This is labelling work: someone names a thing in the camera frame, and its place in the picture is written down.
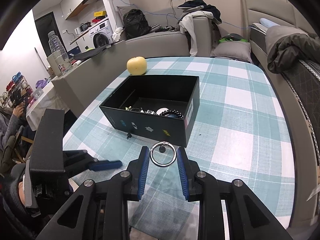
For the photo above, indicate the grey pillow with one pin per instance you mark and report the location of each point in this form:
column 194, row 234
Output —
column 231, row 51

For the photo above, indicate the clear plastic water bottle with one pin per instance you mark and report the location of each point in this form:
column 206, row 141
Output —
column 58, row 52

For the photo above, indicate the green and black item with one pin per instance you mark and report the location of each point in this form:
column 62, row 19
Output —
column 231, row 38

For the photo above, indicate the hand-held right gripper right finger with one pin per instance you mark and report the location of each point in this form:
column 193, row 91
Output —
column 182, row 175

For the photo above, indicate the white washing machine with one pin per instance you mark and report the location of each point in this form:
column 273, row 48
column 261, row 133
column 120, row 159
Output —
column 101, row 33

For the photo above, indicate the small black stud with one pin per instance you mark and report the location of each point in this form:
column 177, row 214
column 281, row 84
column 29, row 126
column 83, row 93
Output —
column 162, row 149
column 129, row 136

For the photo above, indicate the dark door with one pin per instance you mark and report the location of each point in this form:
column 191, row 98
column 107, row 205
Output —
column 46, row 32

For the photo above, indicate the white roll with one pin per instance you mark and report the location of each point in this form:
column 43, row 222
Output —
column 76, row 63

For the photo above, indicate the teal checkered tablecloth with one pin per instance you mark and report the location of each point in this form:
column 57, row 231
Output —
column 237, row 120

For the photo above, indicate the yellow box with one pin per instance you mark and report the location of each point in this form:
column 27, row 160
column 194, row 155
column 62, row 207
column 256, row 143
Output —
column 100, row 14

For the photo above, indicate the dark olive jacket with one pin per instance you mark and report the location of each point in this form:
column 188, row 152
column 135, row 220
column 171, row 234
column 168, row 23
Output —
column 290, row 52

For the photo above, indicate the dark clothes pile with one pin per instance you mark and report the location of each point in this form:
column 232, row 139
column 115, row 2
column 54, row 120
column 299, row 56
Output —
column 200, row 7

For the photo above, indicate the silver digital wristwatch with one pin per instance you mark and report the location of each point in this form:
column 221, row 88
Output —
column 149, row 112

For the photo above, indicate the shoe rack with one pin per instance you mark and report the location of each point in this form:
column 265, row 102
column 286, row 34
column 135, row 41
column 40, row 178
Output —
column 15, row 87

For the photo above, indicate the white garment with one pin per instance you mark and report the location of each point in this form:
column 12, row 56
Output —
column 192, row 30

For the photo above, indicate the person's left forearm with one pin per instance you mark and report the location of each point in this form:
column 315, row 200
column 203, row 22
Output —
column 28, row 195

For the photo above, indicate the white table cover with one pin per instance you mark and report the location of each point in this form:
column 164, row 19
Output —
column 45, row 100

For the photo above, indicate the black flat mat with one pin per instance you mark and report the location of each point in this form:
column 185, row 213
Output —
column 92, row 51

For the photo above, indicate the grey sofa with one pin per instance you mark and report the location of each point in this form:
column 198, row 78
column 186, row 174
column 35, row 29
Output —
column 155, row 45

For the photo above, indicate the beige carton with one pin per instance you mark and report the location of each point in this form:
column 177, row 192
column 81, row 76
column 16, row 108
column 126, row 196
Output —
column 52, row 66

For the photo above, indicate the small white cloth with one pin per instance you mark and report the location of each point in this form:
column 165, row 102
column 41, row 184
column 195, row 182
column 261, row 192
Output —
column 118, row 33

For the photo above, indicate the white round badge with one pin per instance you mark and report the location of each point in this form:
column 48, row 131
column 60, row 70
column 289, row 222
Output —
column 162, row 109

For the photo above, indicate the beige upholstered bed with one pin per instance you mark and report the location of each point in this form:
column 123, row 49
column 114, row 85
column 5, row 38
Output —
column 307, row 92

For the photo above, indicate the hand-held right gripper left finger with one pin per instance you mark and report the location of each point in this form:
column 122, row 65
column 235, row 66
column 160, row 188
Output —
column 142, row 177

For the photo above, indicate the light blue pillow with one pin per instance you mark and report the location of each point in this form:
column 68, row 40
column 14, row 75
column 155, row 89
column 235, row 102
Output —
column 268, row 22

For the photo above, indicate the black backpack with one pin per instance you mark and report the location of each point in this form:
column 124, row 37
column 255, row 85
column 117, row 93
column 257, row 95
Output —
column 136, row 23

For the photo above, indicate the purple bag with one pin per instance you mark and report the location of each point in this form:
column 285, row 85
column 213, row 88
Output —
column 42, row 83

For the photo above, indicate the black cardboard box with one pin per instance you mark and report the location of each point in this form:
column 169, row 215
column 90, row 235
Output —
column 155, row 130

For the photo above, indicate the grey blanket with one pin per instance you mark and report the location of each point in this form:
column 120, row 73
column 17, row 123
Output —
column 280, row 33

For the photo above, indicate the yellow apple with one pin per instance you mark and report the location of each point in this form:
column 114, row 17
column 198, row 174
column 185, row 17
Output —
column 136, row 66

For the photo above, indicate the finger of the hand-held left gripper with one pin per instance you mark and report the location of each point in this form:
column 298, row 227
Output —
column 80, row 156
column 106, row 165

